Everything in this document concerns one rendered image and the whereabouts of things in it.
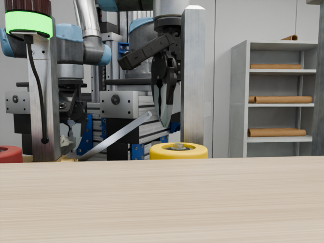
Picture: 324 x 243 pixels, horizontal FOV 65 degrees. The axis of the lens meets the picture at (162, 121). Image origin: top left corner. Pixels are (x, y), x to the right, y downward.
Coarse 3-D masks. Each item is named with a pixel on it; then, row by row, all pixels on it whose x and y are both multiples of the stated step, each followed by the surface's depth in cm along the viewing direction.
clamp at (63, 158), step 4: (24, 156) 46; (28, 156) 46; (32, 156) 46; (64, 156) 46; (24, 160) 43; (28, 160) 43; (32, 160) 43; (56, 160) 43; (60, 160) 43; (64, 160) 43; (68, 160) 43; (72, 160) 44; (76, 160) 46
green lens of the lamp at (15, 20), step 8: (8, 16) 34; (16, 16) 34; (24, 16) 34; (32, 16) 35; (40, 16) 35; (8, 24) 35; (16, 24) 34; (24, 24) 34; (32, 24) 35; (40, 24) 35; (48, 24) 36; (8, 32) 36; (48, 32) 37
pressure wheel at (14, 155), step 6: (0, 150) 34; (6, 150) 33; (12, 150) 33; (18, 150) 34; (0, 156) 31; (6, 156) 31; (12, 156) 32; (18, 156) 33; (0, 162) 31; (6, 162) 31; (12, 162) 32; (18, 162) 33
